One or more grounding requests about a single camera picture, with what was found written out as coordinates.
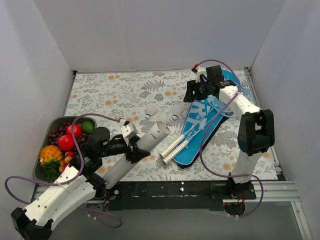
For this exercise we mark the red apple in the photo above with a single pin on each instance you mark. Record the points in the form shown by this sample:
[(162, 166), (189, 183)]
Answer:
[(66, 143), (76, 130)]

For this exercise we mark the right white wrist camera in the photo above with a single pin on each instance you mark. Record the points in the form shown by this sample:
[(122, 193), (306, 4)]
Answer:
[(198, 71)]

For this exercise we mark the red apple upper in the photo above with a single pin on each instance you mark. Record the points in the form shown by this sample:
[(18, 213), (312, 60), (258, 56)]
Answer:
[(76, 130)]

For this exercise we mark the dark grape bunch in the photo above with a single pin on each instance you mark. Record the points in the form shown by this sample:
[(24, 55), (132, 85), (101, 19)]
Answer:
[(60, 131)]

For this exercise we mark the grey fruit tray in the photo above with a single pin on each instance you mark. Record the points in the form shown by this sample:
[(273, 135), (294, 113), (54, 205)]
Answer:
[(38, 171)]

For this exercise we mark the white shuttlecock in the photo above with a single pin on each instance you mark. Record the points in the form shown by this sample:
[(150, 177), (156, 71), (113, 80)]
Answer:
[(176, 111), (150, 110)]

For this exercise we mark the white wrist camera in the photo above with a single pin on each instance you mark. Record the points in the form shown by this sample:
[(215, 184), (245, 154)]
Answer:
[(128, 130), (198, 71)]

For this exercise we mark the floral tablecloth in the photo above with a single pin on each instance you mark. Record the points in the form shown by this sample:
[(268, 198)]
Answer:
[(126, 95)]

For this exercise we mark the white shuttlecock tube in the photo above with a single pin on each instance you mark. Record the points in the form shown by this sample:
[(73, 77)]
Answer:
[(141, 149)]

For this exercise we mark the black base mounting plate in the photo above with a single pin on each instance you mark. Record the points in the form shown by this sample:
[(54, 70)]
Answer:
[(162, 195)]

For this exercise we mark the blue racket bag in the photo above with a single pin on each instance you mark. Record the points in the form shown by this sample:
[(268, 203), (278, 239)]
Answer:
[(195, 128)]

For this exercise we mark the small red-yellow fruit bunch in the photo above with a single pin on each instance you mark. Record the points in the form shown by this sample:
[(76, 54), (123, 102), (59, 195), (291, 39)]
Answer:
[(69, 155)]

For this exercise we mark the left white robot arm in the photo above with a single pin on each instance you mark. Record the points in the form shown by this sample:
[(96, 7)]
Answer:
[(102, 162)]

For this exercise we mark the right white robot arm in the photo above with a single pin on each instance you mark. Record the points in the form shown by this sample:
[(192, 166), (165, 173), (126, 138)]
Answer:
[(256, 133)]

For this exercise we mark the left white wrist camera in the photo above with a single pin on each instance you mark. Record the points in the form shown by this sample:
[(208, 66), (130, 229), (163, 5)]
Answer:
[(128, 130)]

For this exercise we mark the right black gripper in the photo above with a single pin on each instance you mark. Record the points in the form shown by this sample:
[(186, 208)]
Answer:
[(192, 90)]

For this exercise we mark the blue badminton racket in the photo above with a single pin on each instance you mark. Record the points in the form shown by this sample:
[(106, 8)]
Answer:
[(192, 130), (187, 142)]

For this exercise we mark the green lime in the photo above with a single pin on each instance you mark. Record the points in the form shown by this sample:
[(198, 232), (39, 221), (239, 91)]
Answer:
[(88, 127)]

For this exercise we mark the blue badminton racket lower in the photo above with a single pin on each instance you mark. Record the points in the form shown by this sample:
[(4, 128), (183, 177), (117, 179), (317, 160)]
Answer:
[(187, 142)]

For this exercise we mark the blue badminton racket upper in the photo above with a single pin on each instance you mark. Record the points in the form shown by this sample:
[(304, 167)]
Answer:
[(192, 130)]

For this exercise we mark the orange flower decoration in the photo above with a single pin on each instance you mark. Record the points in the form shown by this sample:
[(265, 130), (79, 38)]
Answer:
[(50, 158)]

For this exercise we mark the red apple lower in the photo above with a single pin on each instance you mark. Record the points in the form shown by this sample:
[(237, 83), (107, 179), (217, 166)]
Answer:
[(66, 143)]

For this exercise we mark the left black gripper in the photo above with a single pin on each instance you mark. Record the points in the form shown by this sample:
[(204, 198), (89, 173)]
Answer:
[(133, 150)]

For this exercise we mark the aluminium frame rail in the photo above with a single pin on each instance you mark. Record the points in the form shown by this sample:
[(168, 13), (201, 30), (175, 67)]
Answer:
[(281, 191)]

